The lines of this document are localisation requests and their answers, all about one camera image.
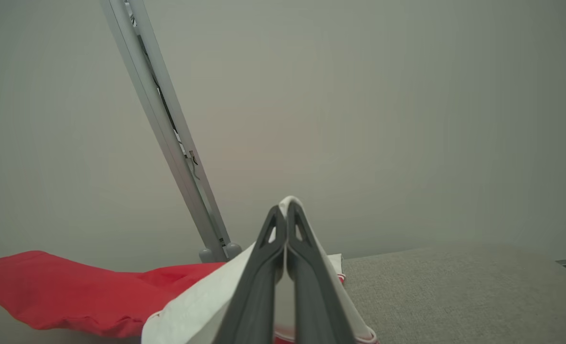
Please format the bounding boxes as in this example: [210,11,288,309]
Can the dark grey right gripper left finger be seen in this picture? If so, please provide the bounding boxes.
[214,205,287,344]

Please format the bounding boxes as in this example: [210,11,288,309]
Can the grey metal post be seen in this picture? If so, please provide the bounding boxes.
[100,0,243,263]

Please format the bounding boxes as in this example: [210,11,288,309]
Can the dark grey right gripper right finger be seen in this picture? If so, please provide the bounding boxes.
[287,202,355,344]

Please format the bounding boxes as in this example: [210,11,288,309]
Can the red garment with white stripes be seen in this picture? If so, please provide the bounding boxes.
[0,196,378,344]

